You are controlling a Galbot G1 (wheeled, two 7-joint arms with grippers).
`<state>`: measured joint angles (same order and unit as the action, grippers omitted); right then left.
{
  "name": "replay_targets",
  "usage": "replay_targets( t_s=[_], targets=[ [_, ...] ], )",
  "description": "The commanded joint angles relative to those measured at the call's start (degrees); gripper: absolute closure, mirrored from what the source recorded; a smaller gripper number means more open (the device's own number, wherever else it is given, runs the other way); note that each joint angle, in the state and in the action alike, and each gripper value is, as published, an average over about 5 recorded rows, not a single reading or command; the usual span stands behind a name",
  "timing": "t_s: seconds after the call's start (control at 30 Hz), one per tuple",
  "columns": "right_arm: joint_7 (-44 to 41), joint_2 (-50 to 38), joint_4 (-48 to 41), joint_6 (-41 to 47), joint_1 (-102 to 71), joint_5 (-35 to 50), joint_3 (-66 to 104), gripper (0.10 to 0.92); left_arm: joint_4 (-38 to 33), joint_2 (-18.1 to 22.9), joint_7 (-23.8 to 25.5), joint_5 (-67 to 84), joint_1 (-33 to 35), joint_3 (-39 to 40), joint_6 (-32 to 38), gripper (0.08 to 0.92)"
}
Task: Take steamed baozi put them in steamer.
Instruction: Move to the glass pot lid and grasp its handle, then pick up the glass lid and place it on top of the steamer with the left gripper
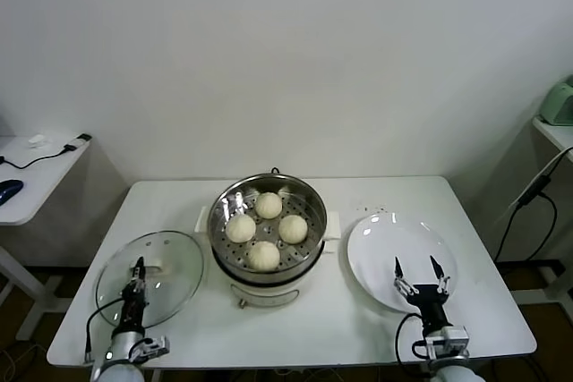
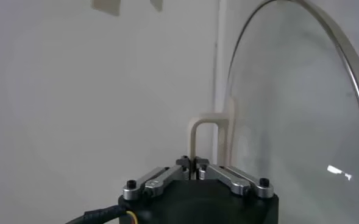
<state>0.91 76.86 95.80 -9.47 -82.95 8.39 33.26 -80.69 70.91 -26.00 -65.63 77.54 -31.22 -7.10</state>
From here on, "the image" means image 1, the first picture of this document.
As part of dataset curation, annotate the round white plate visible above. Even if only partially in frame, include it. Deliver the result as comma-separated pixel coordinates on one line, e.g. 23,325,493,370
347,213,458,314

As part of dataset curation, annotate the cream electric cooking pot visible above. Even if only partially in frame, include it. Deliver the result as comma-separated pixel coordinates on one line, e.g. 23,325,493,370
195,205,344,310

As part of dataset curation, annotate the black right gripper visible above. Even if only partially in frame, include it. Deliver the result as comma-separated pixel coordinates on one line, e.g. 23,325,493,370
392,255,451,334

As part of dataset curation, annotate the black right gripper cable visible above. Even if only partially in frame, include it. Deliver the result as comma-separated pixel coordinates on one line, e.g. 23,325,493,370
393,312,426,382

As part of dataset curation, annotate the black power cable with adapter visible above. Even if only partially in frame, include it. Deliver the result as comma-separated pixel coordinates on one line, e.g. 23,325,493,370
494,175,560,262

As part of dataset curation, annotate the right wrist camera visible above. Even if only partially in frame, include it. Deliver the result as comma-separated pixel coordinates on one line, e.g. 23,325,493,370
423,326,471,361

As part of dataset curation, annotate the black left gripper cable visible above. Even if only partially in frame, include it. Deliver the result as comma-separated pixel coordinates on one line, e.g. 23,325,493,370
83,295,126,365

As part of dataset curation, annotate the pale green appliance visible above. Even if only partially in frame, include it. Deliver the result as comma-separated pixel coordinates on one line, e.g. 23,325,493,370
539,75,573,128

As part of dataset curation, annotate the white side table with appliance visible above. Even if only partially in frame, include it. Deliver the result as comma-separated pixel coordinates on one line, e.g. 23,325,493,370
509,116,573,307

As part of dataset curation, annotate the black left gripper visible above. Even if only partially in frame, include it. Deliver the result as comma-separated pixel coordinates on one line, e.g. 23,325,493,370
119,256,149,338

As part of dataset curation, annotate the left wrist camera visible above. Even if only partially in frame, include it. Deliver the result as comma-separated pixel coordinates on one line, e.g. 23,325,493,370
129,335,172,363

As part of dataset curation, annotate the white steamed baozi bun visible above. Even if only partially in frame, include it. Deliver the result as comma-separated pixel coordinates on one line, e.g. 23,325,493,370
225,214,257,243
254,191,284,220
278,214,309,243
247,241,282,272

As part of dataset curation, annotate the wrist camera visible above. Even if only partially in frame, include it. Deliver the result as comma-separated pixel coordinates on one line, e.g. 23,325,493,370
423,326,471,361
129,335,172,363

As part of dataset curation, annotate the blue computer mouse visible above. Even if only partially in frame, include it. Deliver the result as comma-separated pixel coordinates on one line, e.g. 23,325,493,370
0,178,26,207

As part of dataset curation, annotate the white side table with mouse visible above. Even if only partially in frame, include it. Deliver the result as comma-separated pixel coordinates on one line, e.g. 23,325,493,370
0,133,96,342

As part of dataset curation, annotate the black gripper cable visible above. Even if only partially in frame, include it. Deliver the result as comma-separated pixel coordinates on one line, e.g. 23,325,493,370
83,295,126,365
393,312,426,382

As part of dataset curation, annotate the round glass pot lid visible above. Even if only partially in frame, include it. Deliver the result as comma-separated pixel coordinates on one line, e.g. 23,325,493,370
95,230,205,329

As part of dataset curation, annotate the perforated steel steamer basket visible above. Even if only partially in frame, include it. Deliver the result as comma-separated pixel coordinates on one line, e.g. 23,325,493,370
209,172,330,287

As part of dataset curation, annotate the thin black desk cable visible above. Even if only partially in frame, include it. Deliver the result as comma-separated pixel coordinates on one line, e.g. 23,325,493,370
0,143,77,169

